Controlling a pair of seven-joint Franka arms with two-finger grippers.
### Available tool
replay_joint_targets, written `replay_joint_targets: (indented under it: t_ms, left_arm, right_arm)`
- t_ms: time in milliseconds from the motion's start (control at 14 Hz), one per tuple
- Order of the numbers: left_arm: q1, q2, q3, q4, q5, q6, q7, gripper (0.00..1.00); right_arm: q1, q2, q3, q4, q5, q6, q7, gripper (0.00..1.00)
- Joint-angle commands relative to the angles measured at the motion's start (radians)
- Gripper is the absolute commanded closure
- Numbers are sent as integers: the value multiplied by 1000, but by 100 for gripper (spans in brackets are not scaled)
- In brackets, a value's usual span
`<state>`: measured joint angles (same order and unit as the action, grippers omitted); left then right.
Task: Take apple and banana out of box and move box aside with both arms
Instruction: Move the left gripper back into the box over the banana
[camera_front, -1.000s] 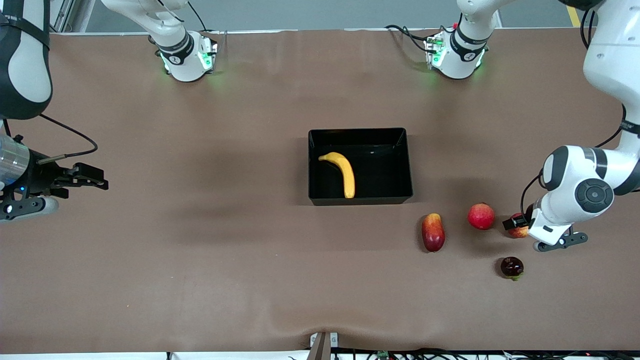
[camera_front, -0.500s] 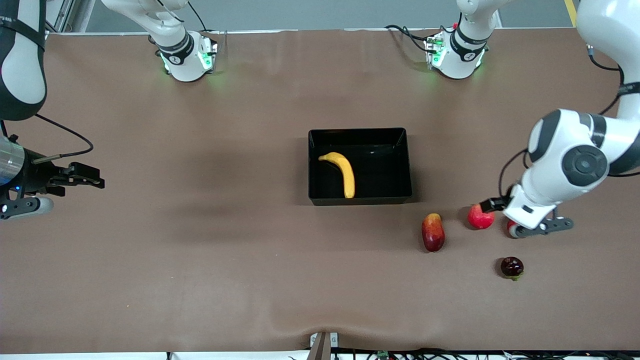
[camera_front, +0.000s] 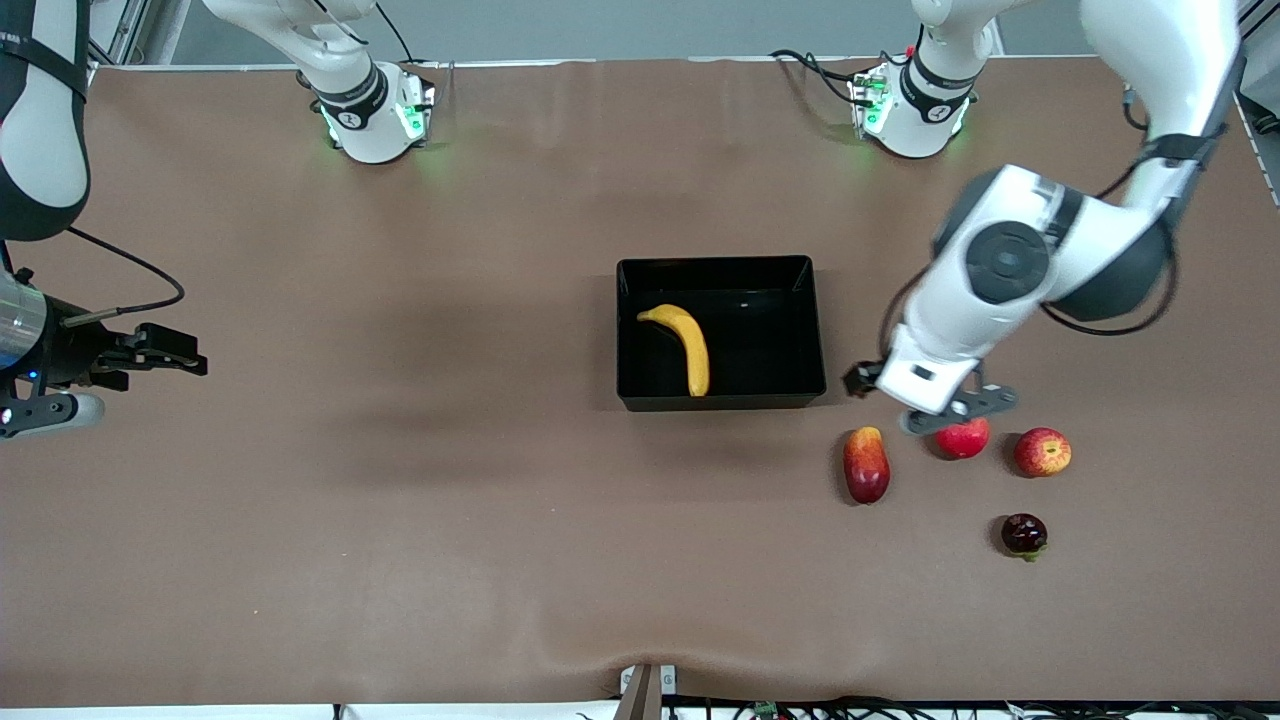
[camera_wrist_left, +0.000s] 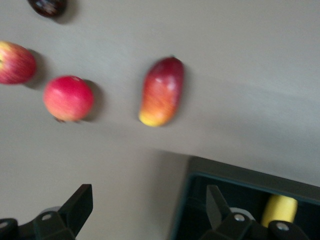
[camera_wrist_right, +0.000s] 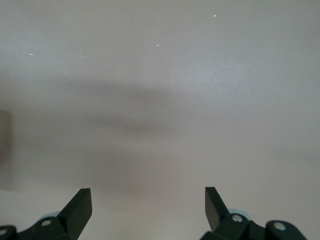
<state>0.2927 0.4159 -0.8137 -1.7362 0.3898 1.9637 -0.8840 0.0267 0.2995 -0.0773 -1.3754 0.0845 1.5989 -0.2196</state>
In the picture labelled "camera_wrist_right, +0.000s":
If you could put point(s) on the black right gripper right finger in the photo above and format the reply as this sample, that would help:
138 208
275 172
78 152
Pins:
217 210

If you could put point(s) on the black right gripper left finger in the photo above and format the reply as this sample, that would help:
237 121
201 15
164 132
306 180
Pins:
76 210

